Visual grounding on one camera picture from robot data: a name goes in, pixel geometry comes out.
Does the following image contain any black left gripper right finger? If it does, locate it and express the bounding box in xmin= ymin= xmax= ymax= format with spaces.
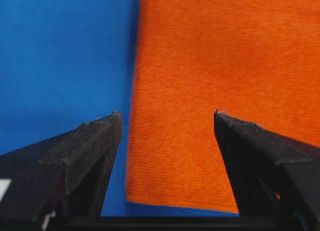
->
xmin=213 ymin=111 xmax=320 ymax=231

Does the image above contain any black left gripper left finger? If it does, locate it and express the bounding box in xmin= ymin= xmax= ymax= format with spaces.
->
xmin=0 ymin=111 xmax=123 ymax=231

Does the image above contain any orange towel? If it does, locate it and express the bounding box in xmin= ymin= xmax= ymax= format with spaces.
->
xmin=126 ymin=0 xmax=320 ymax=212

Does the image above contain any blue table cloth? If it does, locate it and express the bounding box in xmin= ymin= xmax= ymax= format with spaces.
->
xmin=0 ymin=0 xmax=228 ymax=217

